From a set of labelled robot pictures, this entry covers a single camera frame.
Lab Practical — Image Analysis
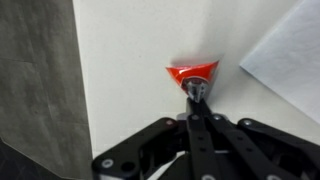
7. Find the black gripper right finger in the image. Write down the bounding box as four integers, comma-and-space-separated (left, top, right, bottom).
196, 83, 296, 180

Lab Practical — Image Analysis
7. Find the red sachet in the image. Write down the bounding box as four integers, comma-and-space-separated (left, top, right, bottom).
166, 61, 219, 91

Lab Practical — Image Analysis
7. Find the white paper napkin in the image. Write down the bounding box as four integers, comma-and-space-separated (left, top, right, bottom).
240, 0, 320, 123

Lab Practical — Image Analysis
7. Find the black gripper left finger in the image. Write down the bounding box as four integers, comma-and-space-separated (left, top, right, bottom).
186, 82, 223, 180

